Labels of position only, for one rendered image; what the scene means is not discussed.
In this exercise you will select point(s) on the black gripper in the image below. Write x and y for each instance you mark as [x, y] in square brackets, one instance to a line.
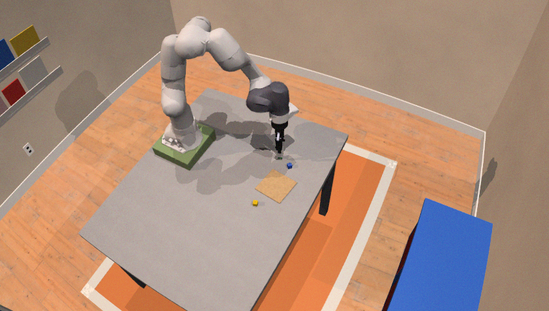
[279, 133]

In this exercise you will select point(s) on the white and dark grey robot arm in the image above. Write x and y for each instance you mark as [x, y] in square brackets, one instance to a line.
[194, 40]

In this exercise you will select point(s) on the tan square mat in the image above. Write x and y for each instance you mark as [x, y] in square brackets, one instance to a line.
[276, 186]

